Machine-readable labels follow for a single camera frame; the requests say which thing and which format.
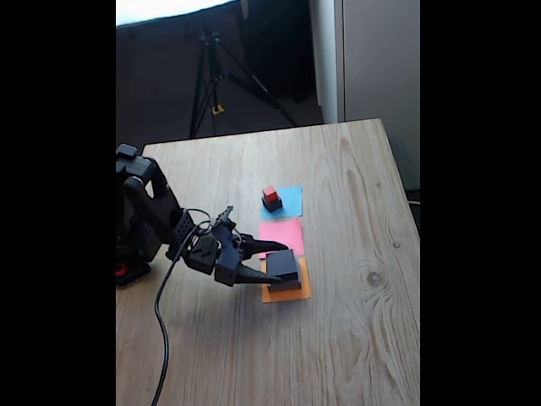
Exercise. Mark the bare circuit board camera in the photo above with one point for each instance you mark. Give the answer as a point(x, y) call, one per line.
point(224, 215)

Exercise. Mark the small red cube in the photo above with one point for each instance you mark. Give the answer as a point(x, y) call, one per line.
point(269, 193)

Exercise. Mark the red base clamp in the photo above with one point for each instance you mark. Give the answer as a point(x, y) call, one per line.
point(120, 269)

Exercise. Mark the yellow tripod tag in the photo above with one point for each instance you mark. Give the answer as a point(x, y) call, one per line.
point(217, 110)

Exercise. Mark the orange paper sheet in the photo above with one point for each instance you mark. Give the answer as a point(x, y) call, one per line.
point(287, 297)

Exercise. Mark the large flat black block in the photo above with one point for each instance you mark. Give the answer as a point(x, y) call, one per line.
point(289, 287)

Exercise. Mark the white cabinet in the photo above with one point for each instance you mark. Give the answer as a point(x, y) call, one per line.
point(380, 63)

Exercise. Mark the medium black block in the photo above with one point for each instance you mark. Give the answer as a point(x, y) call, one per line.
point(282, 263)

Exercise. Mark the pink paper sheet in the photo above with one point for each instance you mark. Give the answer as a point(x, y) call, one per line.
point(281, 232)

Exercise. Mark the small black cube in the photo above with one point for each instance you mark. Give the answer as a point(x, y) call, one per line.
point(274, 206)

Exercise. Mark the black tripod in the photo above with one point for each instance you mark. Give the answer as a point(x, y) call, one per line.
point(258, 84)

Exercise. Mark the blue paper sheet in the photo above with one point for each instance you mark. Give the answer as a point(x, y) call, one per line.
point(292, 201)

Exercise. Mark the bright white panel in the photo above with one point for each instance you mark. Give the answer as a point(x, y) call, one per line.
point(169, 8)

